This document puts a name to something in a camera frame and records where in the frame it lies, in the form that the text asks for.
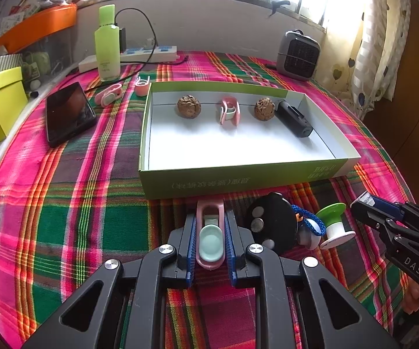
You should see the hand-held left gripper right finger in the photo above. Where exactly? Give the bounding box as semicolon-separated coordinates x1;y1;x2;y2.
226;214;401;349

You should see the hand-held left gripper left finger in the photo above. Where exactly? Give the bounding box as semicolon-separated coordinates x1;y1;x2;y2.
21;214;199;349

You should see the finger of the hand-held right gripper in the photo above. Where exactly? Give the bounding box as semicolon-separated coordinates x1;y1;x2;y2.
371;194;419;241
351;200;396;234

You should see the pink clip with mint pad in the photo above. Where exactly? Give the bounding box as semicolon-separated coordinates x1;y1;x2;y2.
195;199;226;270

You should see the green and white spool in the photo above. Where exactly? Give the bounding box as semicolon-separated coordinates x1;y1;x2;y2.
315;204;355;251

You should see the small white plastic knob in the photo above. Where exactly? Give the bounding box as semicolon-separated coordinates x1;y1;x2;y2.
297;223;323;250

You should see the blue braided cord keychain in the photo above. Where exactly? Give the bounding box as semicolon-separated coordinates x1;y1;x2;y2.
291;204;327;238

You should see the green and white cardboard box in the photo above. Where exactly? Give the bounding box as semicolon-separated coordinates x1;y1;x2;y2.
138;82;361;200

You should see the small black device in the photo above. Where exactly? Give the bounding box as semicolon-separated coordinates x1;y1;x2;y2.
275;100;314;138

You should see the brown carved walnut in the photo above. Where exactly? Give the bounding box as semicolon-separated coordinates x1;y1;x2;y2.
254;97;276;120
177;95;202;119

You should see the pink plastic clip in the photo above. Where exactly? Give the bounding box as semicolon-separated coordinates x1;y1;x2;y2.
219;96;241;126

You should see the wooden cabinet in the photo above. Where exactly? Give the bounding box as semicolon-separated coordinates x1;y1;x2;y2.
362;0;419;204

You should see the heart print curtain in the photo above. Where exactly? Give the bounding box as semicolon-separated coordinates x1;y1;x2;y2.
326;0;411;117

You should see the small pink cup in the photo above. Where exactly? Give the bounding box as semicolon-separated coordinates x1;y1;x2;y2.
134;74;150;97

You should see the grey desktop heater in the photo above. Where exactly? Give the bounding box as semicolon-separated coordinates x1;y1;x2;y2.
275;30;321;81

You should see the small pink clip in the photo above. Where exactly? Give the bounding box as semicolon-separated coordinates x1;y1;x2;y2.
95;83;123;107

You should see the black smartphone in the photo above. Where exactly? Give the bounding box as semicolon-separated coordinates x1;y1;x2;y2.
45;82;97;148

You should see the white power strip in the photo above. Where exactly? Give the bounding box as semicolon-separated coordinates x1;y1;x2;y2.
79;45;178;73

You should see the light green bottle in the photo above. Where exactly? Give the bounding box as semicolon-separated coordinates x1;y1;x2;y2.
94;4;122;82

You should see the black window clip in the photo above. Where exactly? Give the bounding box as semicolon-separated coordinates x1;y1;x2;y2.
269;0;291;17

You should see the clear storage bin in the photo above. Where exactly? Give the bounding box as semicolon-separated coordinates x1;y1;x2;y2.
21;29;76;91

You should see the orange bin lid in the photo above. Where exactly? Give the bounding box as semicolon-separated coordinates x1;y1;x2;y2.
0;3;77;53

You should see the black charger cable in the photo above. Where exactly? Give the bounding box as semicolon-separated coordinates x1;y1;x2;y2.
86;7;159;93

